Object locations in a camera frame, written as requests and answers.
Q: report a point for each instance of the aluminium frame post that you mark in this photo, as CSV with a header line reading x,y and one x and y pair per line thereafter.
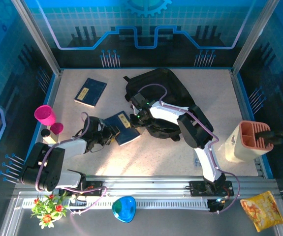
x,y
254,37
36,37

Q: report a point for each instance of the artificial flower plant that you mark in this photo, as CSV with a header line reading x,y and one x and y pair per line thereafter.
x,y
49,210

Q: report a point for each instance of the black backpack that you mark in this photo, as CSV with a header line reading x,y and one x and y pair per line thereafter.
x,y
173,91

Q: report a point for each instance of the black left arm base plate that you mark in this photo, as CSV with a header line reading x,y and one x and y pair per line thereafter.
x,y
95,189

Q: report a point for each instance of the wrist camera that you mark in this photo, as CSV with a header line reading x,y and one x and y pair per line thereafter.
x,y
139,100
97,124

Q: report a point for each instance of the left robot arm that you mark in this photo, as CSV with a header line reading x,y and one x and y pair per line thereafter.
x,y
45,164

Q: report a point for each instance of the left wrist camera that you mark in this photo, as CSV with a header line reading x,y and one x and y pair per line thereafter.
x,y
97,124

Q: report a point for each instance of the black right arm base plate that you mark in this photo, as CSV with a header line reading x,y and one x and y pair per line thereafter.
x,y
198,189

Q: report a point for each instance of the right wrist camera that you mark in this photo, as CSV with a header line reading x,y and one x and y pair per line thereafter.
x,y
139,100

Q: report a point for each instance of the blue book yellow label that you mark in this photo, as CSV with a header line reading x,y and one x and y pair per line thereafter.
x,y
125,131
92,91

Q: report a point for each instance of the black object in holder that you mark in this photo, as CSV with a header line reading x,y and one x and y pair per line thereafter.
x,y
275,137

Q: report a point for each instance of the small pink cup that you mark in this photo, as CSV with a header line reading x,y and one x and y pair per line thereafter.
x,y
56,127

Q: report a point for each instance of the black connector box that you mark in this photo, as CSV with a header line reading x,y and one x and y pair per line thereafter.
x,y
216,205

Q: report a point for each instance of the cream bottle black cap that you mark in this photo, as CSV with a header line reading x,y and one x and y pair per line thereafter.
x,y
49,137

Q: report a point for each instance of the yellow snack bag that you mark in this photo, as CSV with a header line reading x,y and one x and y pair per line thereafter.
x,y
263,210

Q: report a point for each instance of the aluminium table side rail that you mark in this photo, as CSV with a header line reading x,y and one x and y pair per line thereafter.
x,y
50,96
242,98

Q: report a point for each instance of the blue green triangular bowl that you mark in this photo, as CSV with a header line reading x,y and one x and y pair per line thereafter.
x,y
124,209

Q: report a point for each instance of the tall pink cup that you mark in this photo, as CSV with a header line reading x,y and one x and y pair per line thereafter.
x,y
44,115

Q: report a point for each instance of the cream holder orange insert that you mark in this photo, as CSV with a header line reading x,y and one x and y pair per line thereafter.
x,y
244,145

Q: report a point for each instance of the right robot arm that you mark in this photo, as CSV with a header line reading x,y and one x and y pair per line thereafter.
x,y
200,127

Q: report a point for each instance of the aluminium front rail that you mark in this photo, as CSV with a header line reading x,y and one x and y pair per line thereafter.
x,y
143,185

